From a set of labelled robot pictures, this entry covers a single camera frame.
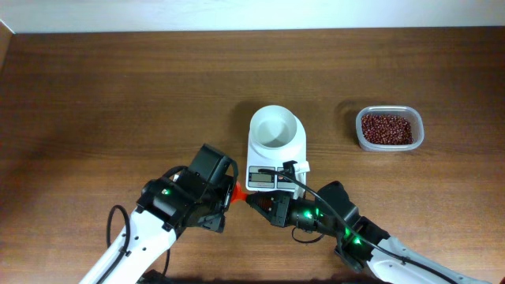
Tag red measuring scoop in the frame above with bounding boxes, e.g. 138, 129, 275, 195
230, 181, 248, 204

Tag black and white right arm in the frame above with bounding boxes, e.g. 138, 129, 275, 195
245, 181, 479, 284

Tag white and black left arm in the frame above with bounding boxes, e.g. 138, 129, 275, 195
81, 144, 238, 283

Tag white digital kitchen scale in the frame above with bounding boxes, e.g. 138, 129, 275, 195
245, 115, 307, 193

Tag white round bowl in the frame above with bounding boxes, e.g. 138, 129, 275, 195
249, 105, 297, 148

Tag red adzuki beans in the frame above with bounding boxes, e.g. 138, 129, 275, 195
361, 114, 413, 145

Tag clear plastic container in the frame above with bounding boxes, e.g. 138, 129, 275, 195
355, 106, 425, 152

